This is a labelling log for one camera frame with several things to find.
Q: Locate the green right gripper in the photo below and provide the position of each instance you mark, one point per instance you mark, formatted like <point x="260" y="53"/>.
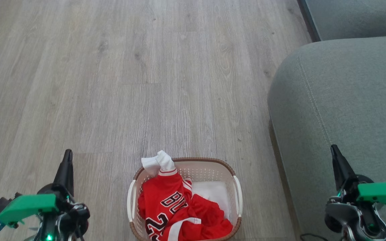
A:
<point x="384" y="195"/>

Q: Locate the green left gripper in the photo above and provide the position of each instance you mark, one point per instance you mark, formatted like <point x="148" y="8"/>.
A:
<point x="25" y="206"/>

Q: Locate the red shorts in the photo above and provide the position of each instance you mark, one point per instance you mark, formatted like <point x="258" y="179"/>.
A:
<point x="213" y="217"/>

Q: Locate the grey fabric sofa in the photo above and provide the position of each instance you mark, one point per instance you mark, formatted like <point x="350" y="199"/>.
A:
<point x="347" y="100"/>

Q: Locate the white knotted cloth piece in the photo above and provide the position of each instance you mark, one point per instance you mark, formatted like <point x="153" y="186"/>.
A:
<point x="159" y="162"/>

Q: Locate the red basketball jersey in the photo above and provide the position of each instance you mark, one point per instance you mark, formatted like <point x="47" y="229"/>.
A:
<point x="164" y="197"/>

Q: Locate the white brown-rimmed laundry basket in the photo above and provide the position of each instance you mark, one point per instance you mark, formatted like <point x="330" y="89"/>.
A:
<point x="213" y="164"/>

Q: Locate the white folded cloth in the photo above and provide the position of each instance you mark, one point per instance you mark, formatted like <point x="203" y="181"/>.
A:
<point x="214" y="194"/>

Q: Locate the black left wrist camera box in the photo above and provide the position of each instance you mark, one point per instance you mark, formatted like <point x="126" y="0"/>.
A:
<point x="2" y="205"/>

